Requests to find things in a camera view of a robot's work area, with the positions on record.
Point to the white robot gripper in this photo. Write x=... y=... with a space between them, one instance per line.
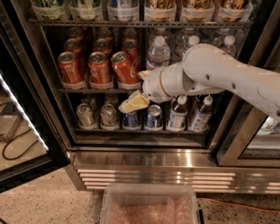
x=153 y=84

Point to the red coke can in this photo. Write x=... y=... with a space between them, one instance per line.
x=99 y=68
x=103 y=46
x=123 y=66
x=75 y=46
x=105 y=33
x=129 y=34
x=69 y=67
x=131 y=47
x=76 y=33

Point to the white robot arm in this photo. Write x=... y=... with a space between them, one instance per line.
x=206 y=69

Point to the blue can bottom right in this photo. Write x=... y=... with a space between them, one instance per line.
x=154 y=118

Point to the blue can bottom left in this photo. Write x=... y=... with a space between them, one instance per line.
x=131 y=120

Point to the silver can bottom left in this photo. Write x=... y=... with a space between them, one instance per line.
x=85 y=115

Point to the stainless steel fridge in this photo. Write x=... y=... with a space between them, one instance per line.
x=229 y=157

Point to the clear water bottle front middle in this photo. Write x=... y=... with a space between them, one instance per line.
x=192 y=41

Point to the clear water bottle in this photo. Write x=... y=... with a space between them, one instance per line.
x=192 y=41
x=158 y=54
x=228 y=45

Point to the open glass fridge door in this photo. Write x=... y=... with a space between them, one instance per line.
x=24 y=113

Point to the clear water bottle front left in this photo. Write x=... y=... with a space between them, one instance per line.
x=158 y=54

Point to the brown tea bottle left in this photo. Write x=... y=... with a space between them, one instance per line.
x=178 y=113

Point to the brown tea bottle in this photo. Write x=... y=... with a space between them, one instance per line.
x=201 y=115
x=178 y=113

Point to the brown tea bottle right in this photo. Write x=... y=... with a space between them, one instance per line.
x=201 y=115

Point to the clear water bottle front right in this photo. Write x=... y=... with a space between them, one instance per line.
x=228 y=45

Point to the clear plastic bin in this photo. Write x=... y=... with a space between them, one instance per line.
x=149 y=204

